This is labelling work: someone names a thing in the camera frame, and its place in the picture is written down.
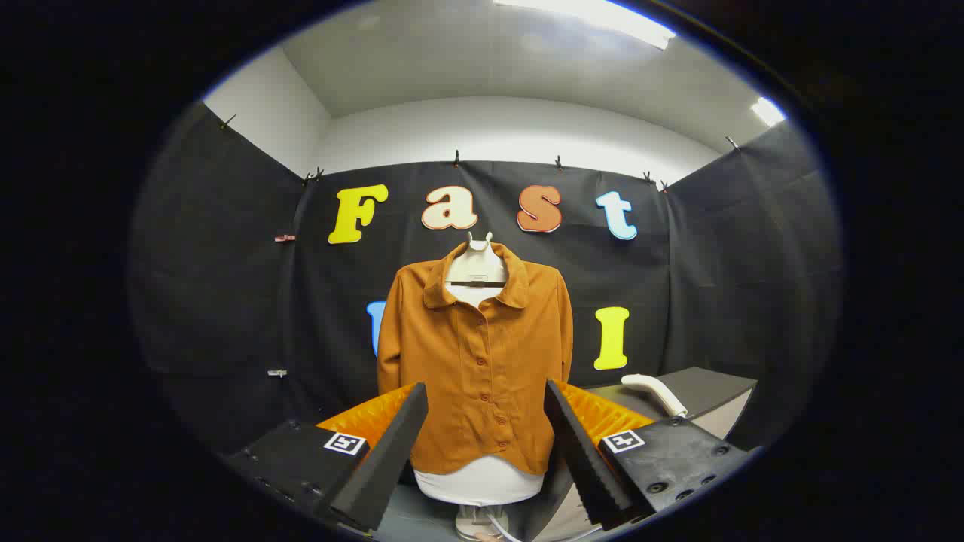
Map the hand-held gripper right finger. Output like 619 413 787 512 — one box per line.
544 379 761 531

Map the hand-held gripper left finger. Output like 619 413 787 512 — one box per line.
218 382 429 537

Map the white garment steamer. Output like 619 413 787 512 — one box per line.
621 373 688 419

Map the brown button shirt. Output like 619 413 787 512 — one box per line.
377 242 575 477

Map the clear mannequin stand base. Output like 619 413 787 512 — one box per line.
454 504 511 541

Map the white mannequin torso form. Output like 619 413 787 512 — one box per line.
413 232 547 507

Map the black backdrop cloth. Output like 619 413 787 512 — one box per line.
128 102 843 460

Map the small ceiling light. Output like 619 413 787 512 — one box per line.
751 96 787 127

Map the long ceiling light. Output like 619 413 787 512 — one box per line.
493 0 676 50

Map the white cable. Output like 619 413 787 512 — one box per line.
486 512 525 542

